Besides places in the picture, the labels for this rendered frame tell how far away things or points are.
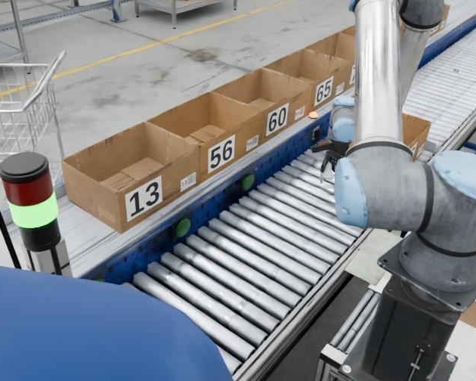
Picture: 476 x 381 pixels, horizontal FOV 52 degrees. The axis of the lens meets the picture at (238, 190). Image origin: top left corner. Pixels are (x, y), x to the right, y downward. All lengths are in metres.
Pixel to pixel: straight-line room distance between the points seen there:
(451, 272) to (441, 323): 0.14
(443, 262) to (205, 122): 1.39
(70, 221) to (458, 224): 1.22
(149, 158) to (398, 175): 1.21
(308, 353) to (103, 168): 1.29
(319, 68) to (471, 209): 1.84
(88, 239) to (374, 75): 1.02
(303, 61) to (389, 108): 1.70
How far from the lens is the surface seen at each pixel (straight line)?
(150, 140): 1.98
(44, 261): 0.63
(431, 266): 1.18
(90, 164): 1.86
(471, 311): 1.71
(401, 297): 1.27
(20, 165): 0.58
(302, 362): 2.42
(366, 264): 1.82
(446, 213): 1.09
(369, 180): 1.05
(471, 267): 1.20
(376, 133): 1.13
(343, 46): 3.15
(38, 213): 0.59
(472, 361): 1.66
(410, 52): 1.58
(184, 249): 1.79
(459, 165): 1.11
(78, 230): 1.72
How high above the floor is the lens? 1.95
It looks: 35 degrees down
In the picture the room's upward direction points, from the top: 3 degrees clockwise
